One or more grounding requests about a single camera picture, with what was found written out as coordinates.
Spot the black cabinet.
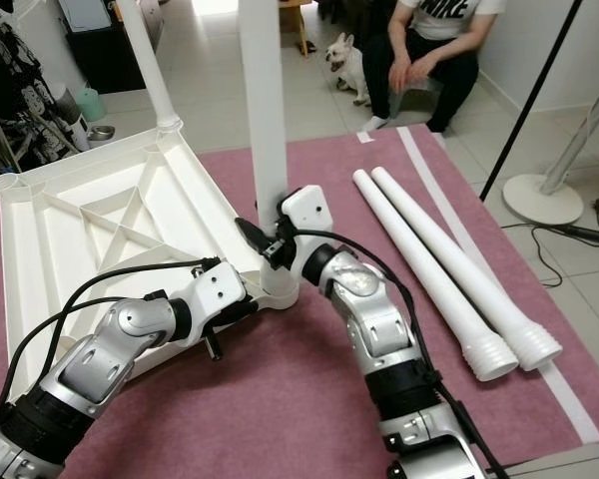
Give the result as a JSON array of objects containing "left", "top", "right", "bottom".
[{"left": 62, "top": 0, "right": 159, "bottom": 93}]

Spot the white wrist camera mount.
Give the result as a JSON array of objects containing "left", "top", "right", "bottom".
[
  {"left": 282, "top": 187, "right": 333, "bottom": 240},
  {"left": 182, "top": 261, "right": 249, "bottom": 332}
]

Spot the thin black pole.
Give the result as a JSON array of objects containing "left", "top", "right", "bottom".
[{"left": 477, "top": 0, "right": 588, "bottom": 203}]

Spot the white plastic table leg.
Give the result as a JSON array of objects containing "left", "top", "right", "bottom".
[
  {"left": 115, "top": 0, "right": 187, "bottom": 134},
  {"left": 237, "top": 0, "right": 293, "bottom": 270},
  {"left": 351, "top": 168, "right": 520, "bottom": 382},
  {"left": 369, "top": 166, "right": 563, "bottom": 372}
]

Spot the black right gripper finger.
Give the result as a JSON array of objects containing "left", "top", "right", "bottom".
[{"left": 235, "top": 217, "right": 273, "bottom": 252}]

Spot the teal plastic cup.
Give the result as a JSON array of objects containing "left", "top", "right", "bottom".
[{"left": 75, "top": 87, "right": 107, "bottom": 123}]

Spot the seated person in black trousers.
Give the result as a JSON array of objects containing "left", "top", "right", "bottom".
[{"left": 361, "top": 0, "right": 510, "bottom": 133}]

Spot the white plastic table top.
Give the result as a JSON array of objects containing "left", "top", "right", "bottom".
[{"left": 0, "top": 118, "right": 302, "bottom": 425}]

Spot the black patterned hanging cloth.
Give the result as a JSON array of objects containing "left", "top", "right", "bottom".
[{"left": 0, "top": 0, "right": 63, "bottom": 136}]

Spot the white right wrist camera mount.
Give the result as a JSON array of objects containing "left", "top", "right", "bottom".
[{"left": 282, "top": 187, "right": 333, "bottom": 240}]

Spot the white floor fan stand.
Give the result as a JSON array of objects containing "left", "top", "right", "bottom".
[{"left": 502, "top": 75, "right": 599, "bottom": 228}]

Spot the black hair dryer with cable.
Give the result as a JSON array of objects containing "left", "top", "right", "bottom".
[{"left": 524, "top": 198, "right": 599, "bottom": 292}]

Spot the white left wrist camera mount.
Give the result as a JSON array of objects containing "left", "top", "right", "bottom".
[{"left": 182, "top": 261, "right": 249, "bottom": 332}]

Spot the grey and white canister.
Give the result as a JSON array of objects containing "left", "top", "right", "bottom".
[{"left": 48, "top": 85, "right": 91, "bottom": 151}]

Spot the white french bulldog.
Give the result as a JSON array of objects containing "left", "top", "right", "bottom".
[{"left": 324, "top": 33, "right": 370, "bottom": 106}]

